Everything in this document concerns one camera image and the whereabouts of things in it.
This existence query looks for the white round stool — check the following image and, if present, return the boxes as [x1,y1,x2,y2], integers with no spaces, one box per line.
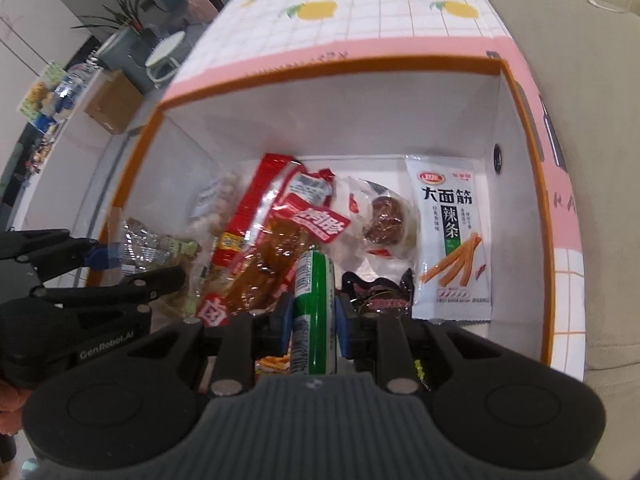
[145,31,187,92]

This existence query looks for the clear packet of white balls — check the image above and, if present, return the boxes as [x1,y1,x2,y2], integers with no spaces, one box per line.
[187,172,241,241]

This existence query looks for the clear packet of red meat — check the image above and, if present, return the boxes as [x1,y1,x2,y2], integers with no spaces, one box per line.
[335,175,418,261]

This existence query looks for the clear packet of pale food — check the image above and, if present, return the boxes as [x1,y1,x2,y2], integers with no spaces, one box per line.
[117,217,201,281]

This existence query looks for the shelf with colourful goods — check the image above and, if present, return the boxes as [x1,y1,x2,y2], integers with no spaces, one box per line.
[15,57,101,176]

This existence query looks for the pink bin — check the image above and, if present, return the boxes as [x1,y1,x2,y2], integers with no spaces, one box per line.
[187,0,224,24]

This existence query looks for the orange cardboard box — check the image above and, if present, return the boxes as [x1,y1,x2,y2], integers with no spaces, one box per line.
[82,52,588,382]

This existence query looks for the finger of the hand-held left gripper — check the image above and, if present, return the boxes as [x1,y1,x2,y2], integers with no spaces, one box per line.
[30,264,187,312]
[0,229,122,287]

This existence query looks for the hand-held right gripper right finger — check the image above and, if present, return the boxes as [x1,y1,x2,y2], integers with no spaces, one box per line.
[334,294,507,395]

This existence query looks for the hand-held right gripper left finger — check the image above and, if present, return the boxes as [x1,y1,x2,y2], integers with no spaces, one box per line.
[122,291,295,397]

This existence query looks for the brown cardboard carton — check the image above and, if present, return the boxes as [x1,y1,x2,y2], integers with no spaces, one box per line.
[84,70,146,135]

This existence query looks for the green sausage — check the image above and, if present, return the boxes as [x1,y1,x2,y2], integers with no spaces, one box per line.
[291,250,337,376]

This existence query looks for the black packet with dark egg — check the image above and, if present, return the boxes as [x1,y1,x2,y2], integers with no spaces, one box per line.
[341,269,417,318]

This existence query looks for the green potted plant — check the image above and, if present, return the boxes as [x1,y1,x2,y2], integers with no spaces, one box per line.
[70,0,162,77]

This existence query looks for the red packet of brown meat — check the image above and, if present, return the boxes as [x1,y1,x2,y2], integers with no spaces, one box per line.
[197,167,351,328]

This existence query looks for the red foil snack packet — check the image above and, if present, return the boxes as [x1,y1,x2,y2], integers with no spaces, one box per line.
[210,152,306,281]

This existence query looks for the white spicy strip packet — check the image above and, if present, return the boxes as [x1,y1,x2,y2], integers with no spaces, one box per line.
[405,154,493,322]

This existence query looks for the beige sofa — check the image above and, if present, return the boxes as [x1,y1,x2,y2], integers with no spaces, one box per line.
[480,0,640,480]

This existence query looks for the person's left hand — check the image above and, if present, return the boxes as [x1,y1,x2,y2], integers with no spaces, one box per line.
[0,376,35,435]

